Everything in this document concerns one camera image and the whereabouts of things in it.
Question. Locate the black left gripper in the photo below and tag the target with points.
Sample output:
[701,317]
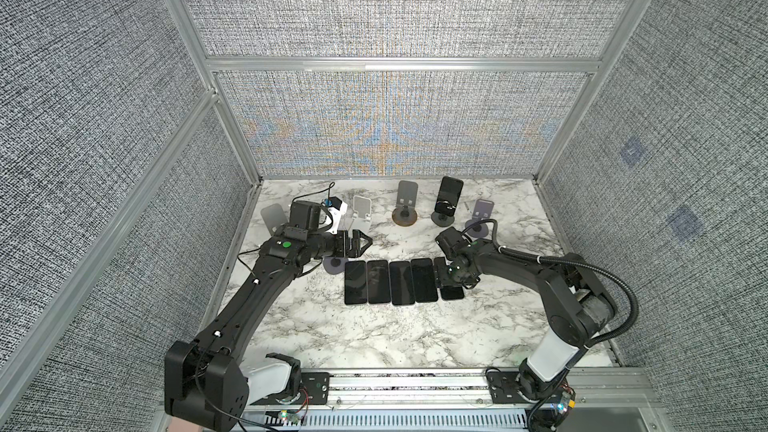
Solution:
[354,249]

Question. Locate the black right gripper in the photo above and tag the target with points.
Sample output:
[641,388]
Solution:
[466,281]

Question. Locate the black smartphone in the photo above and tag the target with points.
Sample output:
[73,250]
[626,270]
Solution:
[448,196]
[449,290]
[424,280]

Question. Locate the pink-edged smartphone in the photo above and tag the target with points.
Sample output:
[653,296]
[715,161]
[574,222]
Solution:
[355,283]

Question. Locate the blue-edged smartphone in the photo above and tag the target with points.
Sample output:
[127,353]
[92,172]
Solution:
[401,283]

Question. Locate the teal-edged smartphone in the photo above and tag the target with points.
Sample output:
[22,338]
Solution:
[378,282]

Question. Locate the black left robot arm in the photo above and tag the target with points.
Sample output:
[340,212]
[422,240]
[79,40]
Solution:
[203,381]

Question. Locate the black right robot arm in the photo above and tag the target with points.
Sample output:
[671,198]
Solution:
[577,305]

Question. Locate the grey stand with wooden base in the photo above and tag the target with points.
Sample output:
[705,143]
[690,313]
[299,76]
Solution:
[274,217]

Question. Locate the purple round-base phone stand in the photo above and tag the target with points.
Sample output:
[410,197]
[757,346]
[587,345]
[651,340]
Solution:
[334,265]

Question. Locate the dark grey round-base stand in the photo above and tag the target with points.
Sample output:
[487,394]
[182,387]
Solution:
[442,220]

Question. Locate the lilac round-base phone stand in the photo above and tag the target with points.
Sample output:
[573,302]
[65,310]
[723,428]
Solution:
[477,225]

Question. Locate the white folding phone stand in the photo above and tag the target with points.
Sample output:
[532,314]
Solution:
[360,218]

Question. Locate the wooden round-base phone stand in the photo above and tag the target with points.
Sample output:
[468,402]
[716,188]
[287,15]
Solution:
[405,214]

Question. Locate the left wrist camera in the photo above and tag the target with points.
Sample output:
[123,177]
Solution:
[335,214]

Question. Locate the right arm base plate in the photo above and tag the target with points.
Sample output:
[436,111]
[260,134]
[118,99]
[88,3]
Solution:
[513,386]

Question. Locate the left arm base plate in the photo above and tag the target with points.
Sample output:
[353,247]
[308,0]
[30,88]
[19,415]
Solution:
[314,388]

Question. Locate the aluminium front rail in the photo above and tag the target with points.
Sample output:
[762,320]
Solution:
[606,399]

